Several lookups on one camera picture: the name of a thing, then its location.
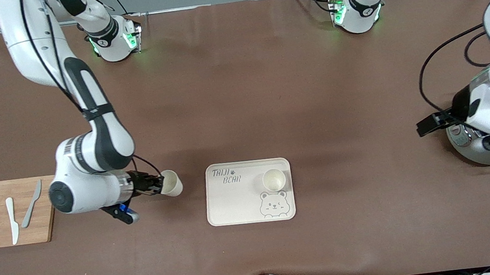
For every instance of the cream bear print tray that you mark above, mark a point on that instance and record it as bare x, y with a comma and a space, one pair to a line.
238, 202

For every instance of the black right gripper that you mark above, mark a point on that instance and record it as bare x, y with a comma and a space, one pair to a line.
141, 185

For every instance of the grey plastic knife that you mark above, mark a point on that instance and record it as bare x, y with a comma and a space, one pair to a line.
29, 210

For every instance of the brown table mat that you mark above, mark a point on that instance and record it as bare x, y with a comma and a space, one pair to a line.
240, 88

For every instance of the white plastic cup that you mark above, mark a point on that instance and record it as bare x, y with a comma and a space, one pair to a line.
274, 180
173, 183

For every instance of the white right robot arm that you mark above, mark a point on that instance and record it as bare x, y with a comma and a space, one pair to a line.
104, 143

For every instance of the white plastic knife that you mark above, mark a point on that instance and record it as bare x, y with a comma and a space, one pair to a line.
12, 221

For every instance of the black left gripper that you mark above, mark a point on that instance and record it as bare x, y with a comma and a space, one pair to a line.
459, 108

